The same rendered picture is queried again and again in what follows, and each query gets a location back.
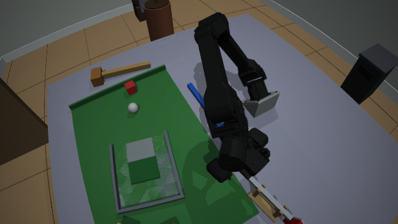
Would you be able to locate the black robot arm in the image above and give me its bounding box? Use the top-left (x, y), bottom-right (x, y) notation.
top-left (194, 12), bottom-right (271, 177)

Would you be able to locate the green putting mat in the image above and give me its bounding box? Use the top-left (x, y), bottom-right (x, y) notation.
top-left (72, 70), bottom-right (260, 224)

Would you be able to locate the small red cube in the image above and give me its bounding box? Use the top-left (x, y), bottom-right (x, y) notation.
top-left (124, 80), bottom-right (137, 96)

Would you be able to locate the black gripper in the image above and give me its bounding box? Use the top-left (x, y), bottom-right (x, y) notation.
top-left (206, 128), bottom-right (269, 183)

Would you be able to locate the white ball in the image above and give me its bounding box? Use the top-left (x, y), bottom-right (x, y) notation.
top-left (128, 103), bottom-right (138, 113)

